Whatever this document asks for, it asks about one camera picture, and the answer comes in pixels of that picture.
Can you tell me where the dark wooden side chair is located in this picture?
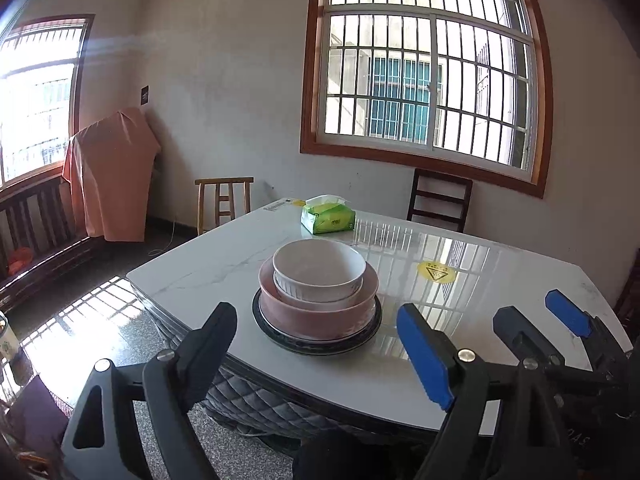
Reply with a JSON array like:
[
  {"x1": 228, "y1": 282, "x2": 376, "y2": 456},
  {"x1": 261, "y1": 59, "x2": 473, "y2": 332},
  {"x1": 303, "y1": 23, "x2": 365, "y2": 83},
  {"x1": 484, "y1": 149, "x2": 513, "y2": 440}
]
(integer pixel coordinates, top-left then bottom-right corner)
[{"x1": 614, "y1": 249, "x2": 640, "y2": 332}]

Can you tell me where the white cable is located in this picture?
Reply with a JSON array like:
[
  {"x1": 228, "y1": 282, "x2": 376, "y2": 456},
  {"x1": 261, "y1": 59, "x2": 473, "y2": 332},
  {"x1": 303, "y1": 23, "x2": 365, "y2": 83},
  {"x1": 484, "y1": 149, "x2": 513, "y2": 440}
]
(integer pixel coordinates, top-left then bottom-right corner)
[{"x1": 147, "y1": 219, "x2": 177, "y2": 257}]

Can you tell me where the light wooden chair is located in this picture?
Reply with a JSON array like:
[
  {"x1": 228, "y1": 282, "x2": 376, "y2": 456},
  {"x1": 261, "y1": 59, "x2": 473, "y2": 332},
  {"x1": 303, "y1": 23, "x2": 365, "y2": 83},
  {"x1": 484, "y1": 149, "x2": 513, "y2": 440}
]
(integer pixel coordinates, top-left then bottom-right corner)
[{"x1": 194, "y1": 176, "x2": 254, "y2": 237}]

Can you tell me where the grey quilted table skirt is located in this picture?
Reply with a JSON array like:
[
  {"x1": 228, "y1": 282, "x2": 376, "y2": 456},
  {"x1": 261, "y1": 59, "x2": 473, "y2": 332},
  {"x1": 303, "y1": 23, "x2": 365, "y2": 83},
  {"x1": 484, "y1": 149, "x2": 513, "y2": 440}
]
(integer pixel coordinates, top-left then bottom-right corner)
[{"x1": 154, "y1": 305, "x2": 453, "y2": 457}]

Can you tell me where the orange cloth cover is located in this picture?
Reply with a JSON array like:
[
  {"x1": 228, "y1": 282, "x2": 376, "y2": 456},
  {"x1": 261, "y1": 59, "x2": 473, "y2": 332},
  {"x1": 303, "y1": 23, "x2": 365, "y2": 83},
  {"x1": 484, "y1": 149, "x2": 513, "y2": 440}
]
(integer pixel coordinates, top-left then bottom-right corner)
[{"x1": 61, "y1": 107, "x2": 162, "y2": 243}]

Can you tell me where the yellow round sticker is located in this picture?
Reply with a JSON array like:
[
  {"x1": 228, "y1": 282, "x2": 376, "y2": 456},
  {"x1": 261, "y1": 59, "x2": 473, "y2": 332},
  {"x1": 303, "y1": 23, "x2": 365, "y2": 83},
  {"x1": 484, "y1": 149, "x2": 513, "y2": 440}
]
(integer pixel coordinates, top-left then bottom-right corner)
[{"x1": 417, "y1": 260, "x2": 457, "y2": 285}]

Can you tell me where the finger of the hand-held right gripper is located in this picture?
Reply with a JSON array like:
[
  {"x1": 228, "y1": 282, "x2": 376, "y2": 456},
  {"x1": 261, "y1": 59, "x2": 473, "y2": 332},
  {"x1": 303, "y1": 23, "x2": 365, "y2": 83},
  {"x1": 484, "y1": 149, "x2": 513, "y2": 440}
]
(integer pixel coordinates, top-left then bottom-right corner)
[
  {"x1": 544, "y1": 288, "x2": 624, "y2": 356},
  {"x1": 492, "y1": 306, "x2": 569, "y2": 381}
]

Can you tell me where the dark wooden bench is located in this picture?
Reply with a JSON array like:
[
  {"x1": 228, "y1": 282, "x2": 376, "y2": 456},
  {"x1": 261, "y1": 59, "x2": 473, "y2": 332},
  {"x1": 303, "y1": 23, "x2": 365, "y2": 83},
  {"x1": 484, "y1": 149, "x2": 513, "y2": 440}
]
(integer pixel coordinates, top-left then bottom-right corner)
[{"x1": 0, "y1": 167, "x2": 109, "y2": 312}]

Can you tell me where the orange plastic bag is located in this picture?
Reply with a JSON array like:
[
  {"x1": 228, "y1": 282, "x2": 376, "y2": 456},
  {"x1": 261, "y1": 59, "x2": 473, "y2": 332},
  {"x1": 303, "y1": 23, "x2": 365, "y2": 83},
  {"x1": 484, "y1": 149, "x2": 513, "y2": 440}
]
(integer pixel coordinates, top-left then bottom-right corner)
[{"x1": 7, "y1": 246, "x2": 37, "y2": 276}]

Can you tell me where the white bowl with blue base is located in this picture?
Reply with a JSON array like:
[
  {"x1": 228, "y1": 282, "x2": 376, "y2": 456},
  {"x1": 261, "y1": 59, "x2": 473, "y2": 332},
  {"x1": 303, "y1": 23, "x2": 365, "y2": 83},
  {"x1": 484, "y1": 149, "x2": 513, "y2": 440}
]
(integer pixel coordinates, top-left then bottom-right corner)
[{"x1": 273, "y1": 272, "x2": 365, "y2": 305}]

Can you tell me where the large barred window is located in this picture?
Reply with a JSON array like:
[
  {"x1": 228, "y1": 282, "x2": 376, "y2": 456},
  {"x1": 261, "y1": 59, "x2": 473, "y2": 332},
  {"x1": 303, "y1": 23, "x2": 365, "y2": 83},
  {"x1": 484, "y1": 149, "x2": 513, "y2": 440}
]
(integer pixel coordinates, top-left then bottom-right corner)
[{"x1": 299, "y1": 0, "x2": 555, "y2": 200}]

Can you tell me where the white printed cup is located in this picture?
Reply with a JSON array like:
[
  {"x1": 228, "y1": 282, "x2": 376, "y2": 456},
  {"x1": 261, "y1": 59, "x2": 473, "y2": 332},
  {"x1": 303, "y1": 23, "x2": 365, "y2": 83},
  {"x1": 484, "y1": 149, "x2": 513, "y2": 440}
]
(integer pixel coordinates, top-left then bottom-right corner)
[{"x1": 0, "y1": 311, "x2": 22, "y2": 367}]

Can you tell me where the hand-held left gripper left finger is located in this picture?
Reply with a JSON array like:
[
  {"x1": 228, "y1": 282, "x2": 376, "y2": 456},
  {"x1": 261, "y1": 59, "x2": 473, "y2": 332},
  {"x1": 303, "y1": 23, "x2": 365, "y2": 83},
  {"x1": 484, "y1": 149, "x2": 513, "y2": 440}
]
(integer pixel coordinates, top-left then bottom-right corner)
[{"x1": 61, "y1": 301, "x2": 239, "y2": 480}]

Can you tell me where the large pink bowl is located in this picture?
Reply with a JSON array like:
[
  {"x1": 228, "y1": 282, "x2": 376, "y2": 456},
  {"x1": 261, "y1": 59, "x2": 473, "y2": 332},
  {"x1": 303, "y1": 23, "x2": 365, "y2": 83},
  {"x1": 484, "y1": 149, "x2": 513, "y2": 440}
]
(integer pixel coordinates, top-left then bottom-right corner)
[{"x1": 257, "y1": 259, "x2": 379, "y2": 341}]

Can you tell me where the black-rimmed flower plate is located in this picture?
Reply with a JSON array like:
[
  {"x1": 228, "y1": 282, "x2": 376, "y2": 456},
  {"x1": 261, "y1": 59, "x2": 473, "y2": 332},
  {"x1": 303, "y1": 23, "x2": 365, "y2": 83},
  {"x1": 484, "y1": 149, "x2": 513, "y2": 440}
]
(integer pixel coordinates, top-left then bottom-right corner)
[{"x1": 251, "y1": 287, "x2": 383, "y2": 357}]

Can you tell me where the green tissue pack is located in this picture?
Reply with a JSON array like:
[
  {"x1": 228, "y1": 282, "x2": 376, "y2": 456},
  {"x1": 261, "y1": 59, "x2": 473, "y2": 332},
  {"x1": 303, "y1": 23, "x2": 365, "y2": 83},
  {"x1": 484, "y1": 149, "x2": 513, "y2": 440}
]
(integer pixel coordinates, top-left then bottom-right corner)
[{"x1": 300, "y1": 194, "x2": 357, "y2": 235}]

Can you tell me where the white bowl with pink base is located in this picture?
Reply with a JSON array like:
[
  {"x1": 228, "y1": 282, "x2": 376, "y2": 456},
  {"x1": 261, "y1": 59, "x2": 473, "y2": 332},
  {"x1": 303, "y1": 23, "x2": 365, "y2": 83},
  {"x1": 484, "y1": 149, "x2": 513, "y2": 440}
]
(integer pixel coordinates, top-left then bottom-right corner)
[{"x1": 272, "y1": 238, "x2": 367, "y2": 292}]

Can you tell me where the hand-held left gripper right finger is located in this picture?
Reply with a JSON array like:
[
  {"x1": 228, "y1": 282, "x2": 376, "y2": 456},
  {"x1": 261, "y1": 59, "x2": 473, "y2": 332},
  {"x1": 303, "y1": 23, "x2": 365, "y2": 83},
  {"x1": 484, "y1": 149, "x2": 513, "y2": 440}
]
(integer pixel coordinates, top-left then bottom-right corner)
[{"x1": 396, "y1": 302, "x2": 569, "y2": 480}]

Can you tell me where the small barred window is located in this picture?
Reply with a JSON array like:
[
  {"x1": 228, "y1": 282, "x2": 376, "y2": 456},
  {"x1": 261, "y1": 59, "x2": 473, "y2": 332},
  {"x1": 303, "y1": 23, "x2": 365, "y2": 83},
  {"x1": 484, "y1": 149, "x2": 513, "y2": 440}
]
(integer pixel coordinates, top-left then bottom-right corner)
[{"x1": 0, "y1": 14, "x2": 96, "y2": 191}]

